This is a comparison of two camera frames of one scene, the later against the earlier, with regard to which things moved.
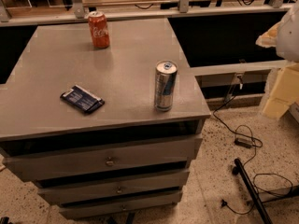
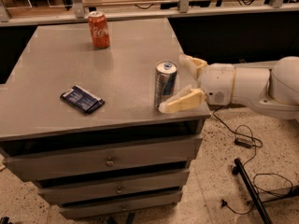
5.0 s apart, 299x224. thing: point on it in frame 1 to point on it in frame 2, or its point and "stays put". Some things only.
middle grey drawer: x=149 y=184 stays put
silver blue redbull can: x=165 y=76 stays put
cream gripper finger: x=268 y=39 to x=192 y=64
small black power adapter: x=243 y=142 stays put
